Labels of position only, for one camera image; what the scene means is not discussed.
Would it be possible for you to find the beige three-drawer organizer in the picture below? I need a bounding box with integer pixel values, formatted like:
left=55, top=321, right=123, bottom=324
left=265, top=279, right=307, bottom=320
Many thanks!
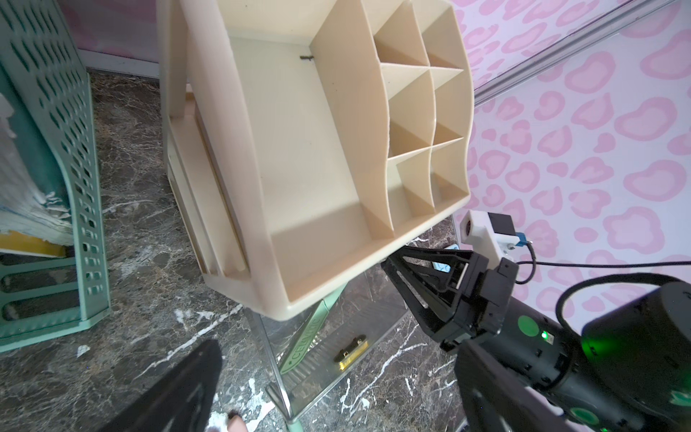
left=155, top=0, right=476, bottom=422

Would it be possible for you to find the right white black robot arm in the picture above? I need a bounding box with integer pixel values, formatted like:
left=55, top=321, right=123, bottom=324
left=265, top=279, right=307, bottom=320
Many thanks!
left=383, top=247, right=690, bottom=431

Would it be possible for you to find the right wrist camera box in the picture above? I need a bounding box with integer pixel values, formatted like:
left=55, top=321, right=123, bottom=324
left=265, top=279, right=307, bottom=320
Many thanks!
left=458, top=211, right=528, bottom=269

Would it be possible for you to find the green fruit knife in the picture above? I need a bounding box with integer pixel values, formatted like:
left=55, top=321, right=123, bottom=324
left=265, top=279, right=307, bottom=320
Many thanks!
left=279, top=284, right=347, bottom=375

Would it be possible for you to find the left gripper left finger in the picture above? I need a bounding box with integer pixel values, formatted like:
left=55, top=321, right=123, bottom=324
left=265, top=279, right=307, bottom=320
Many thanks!
left=101, top=339, right=222, bottom=431

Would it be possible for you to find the green file organizer box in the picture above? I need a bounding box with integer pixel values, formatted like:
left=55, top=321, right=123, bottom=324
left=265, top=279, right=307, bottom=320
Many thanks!
left=1, top=1, right=112, bottom=352

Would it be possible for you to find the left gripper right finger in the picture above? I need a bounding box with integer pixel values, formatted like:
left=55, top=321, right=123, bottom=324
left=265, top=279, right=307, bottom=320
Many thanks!
left=455, top=341, right=570, bottom=431

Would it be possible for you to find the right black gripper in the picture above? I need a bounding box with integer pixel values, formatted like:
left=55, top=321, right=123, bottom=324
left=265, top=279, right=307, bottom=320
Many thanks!
left=381, top=247, right=518, bottom=351

